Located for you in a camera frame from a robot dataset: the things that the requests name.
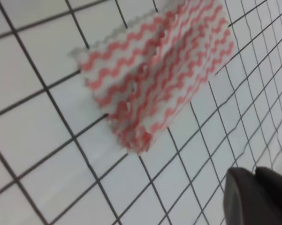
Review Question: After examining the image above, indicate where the pink wavy-striped towel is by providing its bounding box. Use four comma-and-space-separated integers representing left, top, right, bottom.
71, 0, 235, 154

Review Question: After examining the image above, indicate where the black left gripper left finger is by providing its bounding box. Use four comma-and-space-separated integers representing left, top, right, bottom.
223, 167, 282, 225

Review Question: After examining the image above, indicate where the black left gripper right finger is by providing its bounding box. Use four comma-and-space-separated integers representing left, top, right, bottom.
255, 167, 282, 199

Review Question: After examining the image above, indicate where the white black-grid tablecloth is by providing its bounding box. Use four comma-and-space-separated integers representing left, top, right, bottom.
0, 0, 282, 225

